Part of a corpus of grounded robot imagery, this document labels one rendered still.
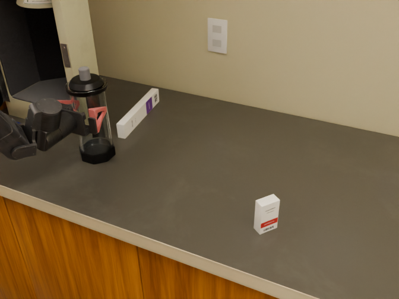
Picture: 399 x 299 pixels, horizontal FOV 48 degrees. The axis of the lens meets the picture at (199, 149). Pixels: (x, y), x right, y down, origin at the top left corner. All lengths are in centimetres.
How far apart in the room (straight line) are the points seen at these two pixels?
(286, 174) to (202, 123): 36
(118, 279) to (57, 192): 29
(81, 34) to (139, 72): 47
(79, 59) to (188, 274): 68
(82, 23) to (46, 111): 38
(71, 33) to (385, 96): 94
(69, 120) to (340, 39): 81
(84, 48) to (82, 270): 64
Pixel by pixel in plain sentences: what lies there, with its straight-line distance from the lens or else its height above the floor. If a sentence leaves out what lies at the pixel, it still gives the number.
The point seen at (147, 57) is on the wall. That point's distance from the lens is 172.
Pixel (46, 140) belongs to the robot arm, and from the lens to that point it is 111.
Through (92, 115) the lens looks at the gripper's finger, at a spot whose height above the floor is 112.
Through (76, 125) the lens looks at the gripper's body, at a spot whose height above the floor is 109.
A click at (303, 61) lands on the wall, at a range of 147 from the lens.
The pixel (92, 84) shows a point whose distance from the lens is 119.
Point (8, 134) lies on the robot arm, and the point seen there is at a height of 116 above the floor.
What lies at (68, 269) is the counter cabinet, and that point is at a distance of 141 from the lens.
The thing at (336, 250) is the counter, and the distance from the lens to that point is 104.
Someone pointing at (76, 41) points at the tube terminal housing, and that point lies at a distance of 134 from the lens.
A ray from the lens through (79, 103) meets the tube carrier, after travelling 121.
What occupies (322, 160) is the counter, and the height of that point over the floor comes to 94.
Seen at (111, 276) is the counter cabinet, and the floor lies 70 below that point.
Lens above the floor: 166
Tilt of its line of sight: 33 degrees down
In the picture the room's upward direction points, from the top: 1 degrees counter-clockwise
